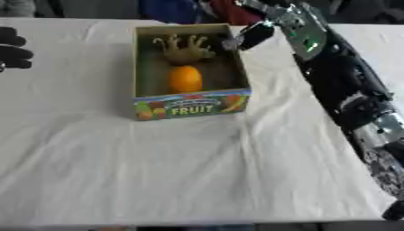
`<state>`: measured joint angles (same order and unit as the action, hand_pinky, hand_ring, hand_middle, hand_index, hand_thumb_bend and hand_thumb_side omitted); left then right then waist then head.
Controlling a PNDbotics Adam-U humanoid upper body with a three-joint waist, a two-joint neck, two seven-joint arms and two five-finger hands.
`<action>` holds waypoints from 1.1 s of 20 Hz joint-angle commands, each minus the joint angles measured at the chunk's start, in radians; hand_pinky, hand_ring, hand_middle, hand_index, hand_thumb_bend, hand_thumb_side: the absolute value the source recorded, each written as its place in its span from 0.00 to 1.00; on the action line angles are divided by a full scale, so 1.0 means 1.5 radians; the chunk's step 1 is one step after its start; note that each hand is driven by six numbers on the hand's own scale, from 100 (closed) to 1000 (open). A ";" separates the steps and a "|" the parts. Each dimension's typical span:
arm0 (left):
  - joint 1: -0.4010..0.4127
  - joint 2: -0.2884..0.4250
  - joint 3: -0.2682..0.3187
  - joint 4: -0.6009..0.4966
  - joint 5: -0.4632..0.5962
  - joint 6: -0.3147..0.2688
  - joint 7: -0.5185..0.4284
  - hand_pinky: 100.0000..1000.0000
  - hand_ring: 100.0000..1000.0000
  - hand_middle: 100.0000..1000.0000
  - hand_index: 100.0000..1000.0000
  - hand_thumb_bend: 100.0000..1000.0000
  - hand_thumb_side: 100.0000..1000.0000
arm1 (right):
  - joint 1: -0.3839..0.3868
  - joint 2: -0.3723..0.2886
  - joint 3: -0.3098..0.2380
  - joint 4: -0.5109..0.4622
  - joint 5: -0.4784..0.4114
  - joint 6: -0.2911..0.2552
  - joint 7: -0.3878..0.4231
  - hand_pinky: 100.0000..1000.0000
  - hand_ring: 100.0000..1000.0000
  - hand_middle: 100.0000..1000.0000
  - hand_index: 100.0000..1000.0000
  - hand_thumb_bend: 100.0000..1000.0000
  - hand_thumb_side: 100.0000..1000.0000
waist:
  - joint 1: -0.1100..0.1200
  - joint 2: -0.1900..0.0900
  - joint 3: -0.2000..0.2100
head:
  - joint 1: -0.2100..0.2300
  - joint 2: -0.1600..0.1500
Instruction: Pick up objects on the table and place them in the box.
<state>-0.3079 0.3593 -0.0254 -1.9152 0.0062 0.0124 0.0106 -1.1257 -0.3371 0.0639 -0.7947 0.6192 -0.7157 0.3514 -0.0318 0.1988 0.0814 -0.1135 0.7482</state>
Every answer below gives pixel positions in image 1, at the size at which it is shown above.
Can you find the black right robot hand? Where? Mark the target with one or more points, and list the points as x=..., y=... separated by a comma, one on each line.
x=256, y=34

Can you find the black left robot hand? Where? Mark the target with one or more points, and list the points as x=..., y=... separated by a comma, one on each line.
x=11, y=54

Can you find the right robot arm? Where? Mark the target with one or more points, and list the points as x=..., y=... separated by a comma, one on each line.
x=342, y=81

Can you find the cardboard box with fruit print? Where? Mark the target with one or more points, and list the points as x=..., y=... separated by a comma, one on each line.
x=189, y=103

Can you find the person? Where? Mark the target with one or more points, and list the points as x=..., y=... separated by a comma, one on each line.
x=171, y=10
x=231, y=13

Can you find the orange toy fruit green leaves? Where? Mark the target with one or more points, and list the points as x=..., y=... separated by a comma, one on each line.
x=185, y=78

